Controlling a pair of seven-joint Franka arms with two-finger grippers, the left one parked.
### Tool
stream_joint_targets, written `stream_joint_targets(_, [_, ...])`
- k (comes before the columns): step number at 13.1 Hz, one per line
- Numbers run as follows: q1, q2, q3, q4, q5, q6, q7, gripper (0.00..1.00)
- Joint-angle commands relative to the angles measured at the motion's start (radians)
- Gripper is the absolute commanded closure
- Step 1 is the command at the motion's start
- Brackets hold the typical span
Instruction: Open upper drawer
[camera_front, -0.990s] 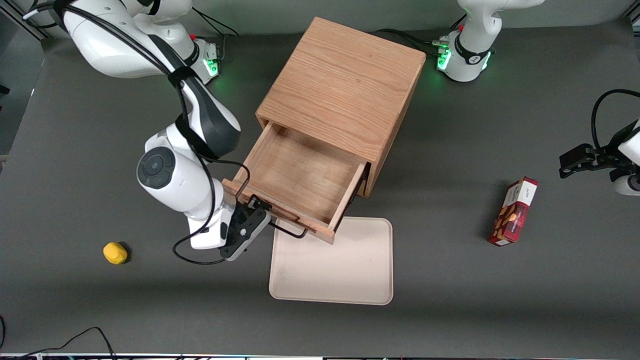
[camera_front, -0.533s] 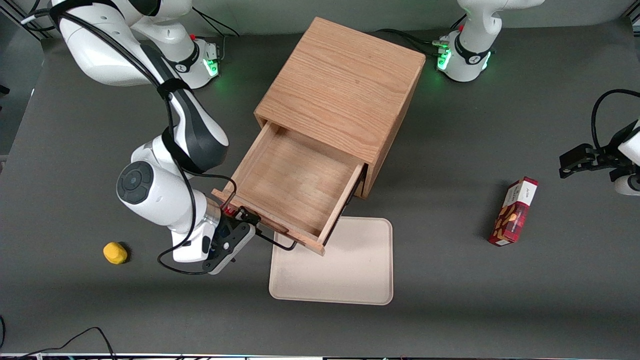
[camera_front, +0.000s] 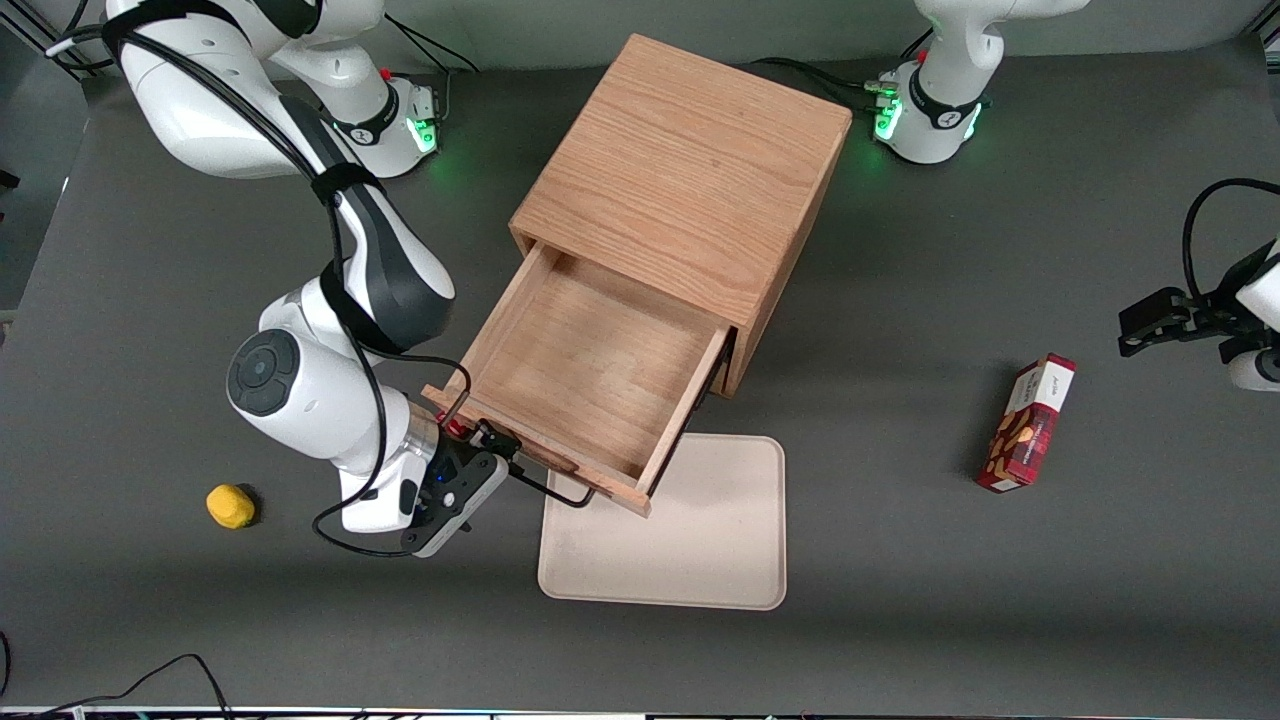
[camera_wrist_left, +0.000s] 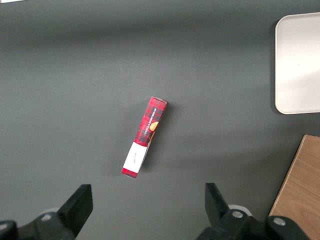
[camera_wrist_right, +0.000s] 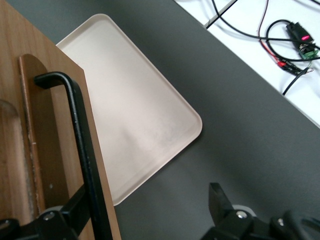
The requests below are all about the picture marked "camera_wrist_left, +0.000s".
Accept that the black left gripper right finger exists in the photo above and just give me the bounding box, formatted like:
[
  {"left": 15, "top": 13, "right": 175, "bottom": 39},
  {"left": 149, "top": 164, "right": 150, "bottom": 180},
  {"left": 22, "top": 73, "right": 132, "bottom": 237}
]
[{"left": 197, "top": 182, "right": 310, "bottom": 240}]

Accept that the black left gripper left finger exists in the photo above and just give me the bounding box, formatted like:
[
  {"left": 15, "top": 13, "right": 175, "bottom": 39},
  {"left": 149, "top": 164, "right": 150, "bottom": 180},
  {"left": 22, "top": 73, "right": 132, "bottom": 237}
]
[{"left": 0, "top": 183, "right": 94, "bottom": 240}]

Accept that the brown wooden board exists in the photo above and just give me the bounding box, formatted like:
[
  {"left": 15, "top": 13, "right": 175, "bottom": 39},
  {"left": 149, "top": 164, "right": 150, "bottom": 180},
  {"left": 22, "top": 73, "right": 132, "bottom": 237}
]
[{"left": 268, "top": 134, "right": 320, "bottom": 240}]

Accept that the red plaid shortbread box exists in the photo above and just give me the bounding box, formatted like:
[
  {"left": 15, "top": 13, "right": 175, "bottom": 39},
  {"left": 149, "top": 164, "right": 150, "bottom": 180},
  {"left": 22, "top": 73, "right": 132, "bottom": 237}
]
[{"left": 121, "top": 96, "right": 168, "bottom": 180}]

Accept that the white rounded tray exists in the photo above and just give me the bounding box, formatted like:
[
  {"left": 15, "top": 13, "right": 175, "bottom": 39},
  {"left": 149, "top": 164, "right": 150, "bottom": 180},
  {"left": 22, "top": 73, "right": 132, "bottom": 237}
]
[{"left": 274, "top": 11, "right": 320, "bottom": 116}]

